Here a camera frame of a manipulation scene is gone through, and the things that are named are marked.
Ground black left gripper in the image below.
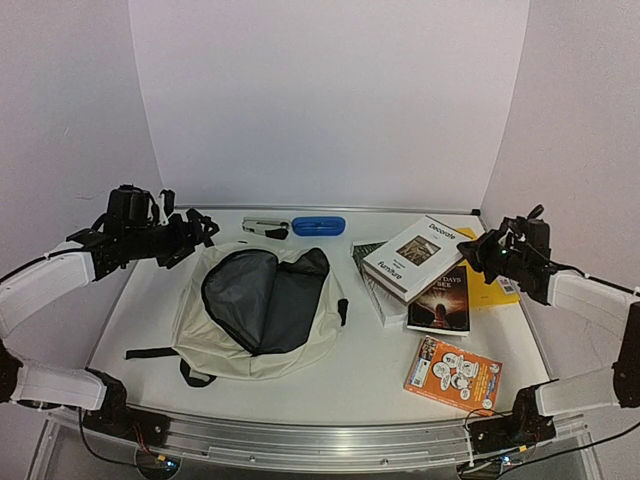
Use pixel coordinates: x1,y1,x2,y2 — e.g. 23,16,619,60
124,207,218,269

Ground white Decorate Furniture book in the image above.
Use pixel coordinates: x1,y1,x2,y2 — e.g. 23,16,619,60
362,215,472,304

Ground cream white backpack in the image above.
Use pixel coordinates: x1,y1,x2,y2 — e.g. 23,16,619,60
125,242,349,388

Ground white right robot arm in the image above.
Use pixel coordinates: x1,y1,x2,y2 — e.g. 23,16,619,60
457,206,639,417

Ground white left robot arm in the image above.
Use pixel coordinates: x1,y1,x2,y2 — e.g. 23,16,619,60
1,209,219,435

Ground yellow paper folder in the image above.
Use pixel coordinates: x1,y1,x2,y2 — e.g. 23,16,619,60
454,225,522,309

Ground Three Days To See book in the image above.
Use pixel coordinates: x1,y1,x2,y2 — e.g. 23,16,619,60
406,265,470,337

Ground silver stapler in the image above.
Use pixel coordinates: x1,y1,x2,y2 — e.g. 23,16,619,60
242,217,290,240

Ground palm leaf cover book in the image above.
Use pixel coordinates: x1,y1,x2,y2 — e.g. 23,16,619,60
350,241,408,328

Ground blue pencil case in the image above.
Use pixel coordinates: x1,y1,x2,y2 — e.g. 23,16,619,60
291,216,346,237

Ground orange comic book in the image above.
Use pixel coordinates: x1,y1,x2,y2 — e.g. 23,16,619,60
404,336,503,416

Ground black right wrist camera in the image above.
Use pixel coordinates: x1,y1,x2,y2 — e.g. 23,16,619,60
510,204,550,252

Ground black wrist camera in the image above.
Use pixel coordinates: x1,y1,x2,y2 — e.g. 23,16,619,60
106,184,150,227
510,204,550,252

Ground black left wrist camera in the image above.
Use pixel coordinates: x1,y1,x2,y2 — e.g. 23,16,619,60
106,184,150,227

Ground aluminium front rail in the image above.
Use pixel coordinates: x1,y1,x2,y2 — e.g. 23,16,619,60
79,402,601,474

